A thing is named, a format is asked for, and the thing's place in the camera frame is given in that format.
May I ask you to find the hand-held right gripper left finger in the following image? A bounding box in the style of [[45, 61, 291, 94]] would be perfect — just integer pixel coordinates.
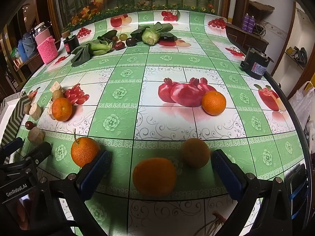
[[39, 149, 112, 236]]

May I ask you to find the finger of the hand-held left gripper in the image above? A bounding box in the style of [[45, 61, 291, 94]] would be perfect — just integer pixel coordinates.
[[0, 137, 24, 164], [25, 141, 53, 168]]

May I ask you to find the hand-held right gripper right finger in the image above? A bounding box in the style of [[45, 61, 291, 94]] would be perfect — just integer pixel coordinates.
[[211, 149, 293, 236]]

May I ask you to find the orange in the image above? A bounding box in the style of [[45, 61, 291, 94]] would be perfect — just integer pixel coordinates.
[[70, 128, 101, 168], [52, 98, 73, 122], [202, 91, 226, 116], [132, 158, 177, 197], [181, 138, 211, 169]]

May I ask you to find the white tray with striped rim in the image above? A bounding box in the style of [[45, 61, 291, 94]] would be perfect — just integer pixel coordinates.
[[0, 91, 31, 153]]

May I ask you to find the green fruit-print tablecloth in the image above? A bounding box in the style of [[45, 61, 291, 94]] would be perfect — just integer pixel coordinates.
[[15, 9, 303, 236]]

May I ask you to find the blue thermos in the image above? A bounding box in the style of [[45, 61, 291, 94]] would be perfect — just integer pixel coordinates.
[[18, 39, 29, 63]]

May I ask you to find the white plastic bag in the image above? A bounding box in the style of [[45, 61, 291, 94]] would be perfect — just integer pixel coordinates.
[[288, 81, 315, 128]]

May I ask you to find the pink knit-sleeved bottle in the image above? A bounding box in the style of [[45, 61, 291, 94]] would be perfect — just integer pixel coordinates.
[[34, 22, 59, 64]]

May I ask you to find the grey-blue thermos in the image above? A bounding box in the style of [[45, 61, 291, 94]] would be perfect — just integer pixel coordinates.
[[23, 33, 38, 54]]

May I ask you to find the dark jar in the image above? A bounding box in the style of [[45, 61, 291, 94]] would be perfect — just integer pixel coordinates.
[[63, 31, 80, 54]]

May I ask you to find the black device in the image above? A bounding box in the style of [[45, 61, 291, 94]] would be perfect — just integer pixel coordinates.
[[240, 47, 273, 80]]

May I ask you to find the bok choy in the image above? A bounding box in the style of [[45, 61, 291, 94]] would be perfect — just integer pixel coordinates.
[[71, 29, 119, 67]]

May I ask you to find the wooden side cabinet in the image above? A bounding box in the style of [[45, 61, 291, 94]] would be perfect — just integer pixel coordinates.
[[225, 23, 270, 54]]

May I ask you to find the pale green leafy cabbage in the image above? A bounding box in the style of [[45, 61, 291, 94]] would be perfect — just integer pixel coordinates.
[[130, 22, 178, 45]]

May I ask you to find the dark object with blue strap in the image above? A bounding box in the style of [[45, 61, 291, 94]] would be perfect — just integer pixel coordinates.
[[284, 162, 310, 222]]

